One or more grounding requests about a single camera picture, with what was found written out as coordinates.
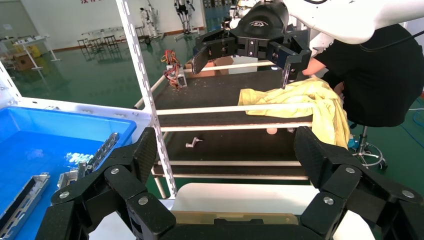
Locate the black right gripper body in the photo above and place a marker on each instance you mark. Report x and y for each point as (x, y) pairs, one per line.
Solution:
(261, 26)

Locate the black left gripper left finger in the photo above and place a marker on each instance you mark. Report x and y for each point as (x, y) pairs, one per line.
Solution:
(126, 179)

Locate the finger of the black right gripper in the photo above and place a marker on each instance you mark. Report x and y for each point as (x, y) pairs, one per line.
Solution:
(293, 54)
(215, 44)

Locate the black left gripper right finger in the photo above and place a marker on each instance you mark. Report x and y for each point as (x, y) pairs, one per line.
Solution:
(334, 172)

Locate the silver slotted metal part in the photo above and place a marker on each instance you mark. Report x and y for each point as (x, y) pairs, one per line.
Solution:
(23, 202)

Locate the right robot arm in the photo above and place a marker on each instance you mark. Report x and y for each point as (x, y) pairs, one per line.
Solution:
(348, 16)

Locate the black slotted metal part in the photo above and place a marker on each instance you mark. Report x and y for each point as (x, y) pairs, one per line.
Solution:
(104, 149)

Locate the cardboard box on cart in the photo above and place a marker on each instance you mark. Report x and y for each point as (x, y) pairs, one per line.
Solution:
(225, 61)

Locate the white box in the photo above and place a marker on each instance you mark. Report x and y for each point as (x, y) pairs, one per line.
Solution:
(245, 66)

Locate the yellow cloth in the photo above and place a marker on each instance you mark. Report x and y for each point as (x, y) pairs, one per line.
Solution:
(298, 96)

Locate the black humanoid robot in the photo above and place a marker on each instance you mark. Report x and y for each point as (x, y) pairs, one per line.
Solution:
(184, 13)

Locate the chrome base stool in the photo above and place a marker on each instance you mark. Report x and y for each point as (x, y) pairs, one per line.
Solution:
(364, 136)

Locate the grey brackets right pile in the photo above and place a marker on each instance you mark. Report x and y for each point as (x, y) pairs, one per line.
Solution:
(68, 179)

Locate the white humanoid robot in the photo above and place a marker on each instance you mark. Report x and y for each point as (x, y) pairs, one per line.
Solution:
(149, 18)

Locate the small peach round object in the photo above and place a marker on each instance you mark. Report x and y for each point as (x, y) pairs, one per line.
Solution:
(271, 130)

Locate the white slotted metal rack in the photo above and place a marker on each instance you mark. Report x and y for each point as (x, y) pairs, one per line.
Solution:
(99, 107)

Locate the person in black shirt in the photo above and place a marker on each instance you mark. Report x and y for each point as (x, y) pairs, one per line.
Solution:
(381, 82)

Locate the blue plastic bin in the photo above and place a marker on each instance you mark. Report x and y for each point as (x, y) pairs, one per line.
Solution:
(39, 145)

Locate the brown wooden stool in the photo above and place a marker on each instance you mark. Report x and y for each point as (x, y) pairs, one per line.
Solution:
(84, 42)
(111, 39)
(97, 41)

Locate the black tray with brass edges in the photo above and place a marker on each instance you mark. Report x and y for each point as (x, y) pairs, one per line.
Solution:
(232, 217)

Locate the brown floor cardboard box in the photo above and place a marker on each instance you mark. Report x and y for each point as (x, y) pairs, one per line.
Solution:
(23, 61)

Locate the white lab table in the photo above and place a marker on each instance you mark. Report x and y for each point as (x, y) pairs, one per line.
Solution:
(33, 41)

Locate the white pipe frame cart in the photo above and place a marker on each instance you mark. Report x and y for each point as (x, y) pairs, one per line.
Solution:
(215, 89)

